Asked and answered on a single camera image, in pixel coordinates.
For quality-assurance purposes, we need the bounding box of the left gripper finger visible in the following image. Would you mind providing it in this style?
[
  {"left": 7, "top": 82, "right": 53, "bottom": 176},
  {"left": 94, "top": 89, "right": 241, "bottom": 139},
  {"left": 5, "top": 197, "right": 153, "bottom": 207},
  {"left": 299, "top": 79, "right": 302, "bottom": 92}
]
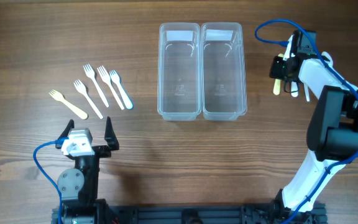
[
  {"left": 55, "top": 119, "right": 74, "bottom": 149},
  {"left": 104, "top": 116, "right": 119, "bottom": 151}
]

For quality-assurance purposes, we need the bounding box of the yellow plastic spoon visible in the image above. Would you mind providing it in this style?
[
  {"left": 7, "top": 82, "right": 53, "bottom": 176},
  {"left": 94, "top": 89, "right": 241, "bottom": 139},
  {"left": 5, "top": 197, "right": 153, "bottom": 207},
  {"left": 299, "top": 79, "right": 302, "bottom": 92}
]
[{"left": 272, "top": 53, "right": 285, "bottom": 96}]

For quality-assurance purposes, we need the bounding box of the white plastic spoon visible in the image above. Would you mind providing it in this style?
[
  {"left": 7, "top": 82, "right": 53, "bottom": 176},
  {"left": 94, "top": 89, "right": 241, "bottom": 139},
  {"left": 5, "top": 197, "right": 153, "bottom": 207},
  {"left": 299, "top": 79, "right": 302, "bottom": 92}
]
[
  {"left": 321, "top": 52, "right": 333, "bottom": 67},
  {"left": 290, "top": 82, "right": 299, "bottom": 98},
  {"left": 303, "top": 83, "right": 310, "bottom": 102}
]

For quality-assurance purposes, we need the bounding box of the white plastic fork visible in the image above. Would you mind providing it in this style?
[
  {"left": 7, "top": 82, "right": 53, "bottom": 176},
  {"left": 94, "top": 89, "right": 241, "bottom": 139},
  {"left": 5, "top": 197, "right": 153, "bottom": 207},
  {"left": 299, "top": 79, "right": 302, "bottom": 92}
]
[
  {"left": 83, "top": 64, "right": 109, "bottom": 108},
  {"left": 73, "top": 80, "right": 103, "bottom": 119},
  {"left": 97, "top": 65, "right": 124, "bottom": 110}
]

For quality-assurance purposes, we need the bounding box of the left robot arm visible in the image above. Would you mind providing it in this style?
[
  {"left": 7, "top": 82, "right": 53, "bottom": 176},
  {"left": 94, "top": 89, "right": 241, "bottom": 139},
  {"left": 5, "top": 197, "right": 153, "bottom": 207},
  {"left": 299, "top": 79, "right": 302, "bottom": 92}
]
[{"left": 51, "top": 118, "right": 119, "bottom": 224}]

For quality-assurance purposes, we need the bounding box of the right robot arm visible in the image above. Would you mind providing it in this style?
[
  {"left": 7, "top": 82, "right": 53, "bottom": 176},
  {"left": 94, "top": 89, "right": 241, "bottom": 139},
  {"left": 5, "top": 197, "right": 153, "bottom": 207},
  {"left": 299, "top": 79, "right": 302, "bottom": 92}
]
[{"left": 268, "top": 29, "right": 358, "bottom": 223}]

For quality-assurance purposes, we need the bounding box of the right clear plastic container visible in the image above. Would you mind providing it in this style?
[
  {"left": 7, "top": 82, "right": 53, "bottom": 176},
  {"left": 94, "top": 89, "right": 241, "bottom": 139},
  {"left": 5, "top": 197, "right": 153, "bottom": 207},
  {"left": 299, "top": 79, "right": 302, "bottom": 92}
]
[{"left": 201, "top": 22, "right": 247, "bottom": 121}]

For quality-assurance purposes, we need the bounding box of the clear plastic container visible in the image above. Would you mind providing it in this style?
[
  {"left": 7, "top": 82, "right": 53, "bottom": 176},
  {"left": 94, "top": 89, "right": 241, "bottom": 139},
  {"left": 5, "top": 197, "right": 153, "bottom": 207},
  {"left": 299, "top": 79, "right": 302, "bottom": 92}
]
[
  {"left": 201, "top": 22, "right": 247, "bottom": 121},
  {"left": 157, "top": 22, "right": 201, "bottom": 121}
]

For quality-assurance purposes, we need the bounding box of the left clear plastic container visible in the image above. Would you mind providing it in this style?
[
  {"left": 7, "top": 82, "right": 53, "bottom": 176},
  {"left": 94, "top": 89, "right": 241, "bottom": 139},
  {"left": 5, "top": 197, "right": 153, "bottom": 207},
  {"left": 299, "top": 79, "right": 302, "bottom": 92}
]
[{"left": 157, "top": 22, "right": 201, "bottom": 121}]

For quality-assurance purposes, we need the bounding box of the yellow plastic fork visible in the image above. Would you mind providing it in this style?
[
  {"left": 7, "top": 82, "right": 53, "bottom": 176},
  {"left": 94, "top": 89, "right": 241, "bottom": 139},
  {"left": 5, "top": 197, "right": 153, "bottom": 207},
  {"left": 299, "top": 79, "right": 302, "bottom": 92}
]
[{"left": 49, "top": 90, "right": 88, "bottom": 119}]

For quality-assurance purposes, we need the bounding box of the left blue cable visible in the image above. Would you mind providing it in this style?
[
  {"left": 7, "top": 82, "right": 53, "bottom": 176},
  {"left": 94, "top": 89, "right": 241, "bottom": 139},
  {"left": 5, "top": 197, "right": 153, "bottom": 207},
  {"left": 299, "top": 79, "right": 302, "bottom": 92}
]
[{"left": 32, "top": 138, "right": 70, "bottom": 224}]

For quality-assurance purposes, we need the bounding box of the white fork, bluish handle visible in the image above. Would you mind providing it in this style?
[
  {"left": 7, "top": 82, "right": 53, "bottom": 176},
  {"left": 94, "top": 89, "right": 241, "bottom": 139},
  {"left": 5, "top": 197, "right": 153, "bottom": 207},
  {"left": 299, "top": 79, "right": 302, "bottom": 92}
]
[{"left": 109, "top": 70, "right": 133, "bottom": 110}]

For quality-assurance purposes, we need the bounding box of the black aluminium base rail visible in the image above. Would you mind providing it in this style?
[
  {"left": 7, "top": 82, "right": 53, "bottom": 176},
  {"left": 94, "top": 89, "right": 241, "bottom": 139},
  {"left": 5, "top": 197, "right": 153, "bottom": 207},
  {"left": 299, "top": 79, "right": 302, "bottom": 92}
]
[{"left": 52, "top": 203, "right": 326, "bottom": 224}]

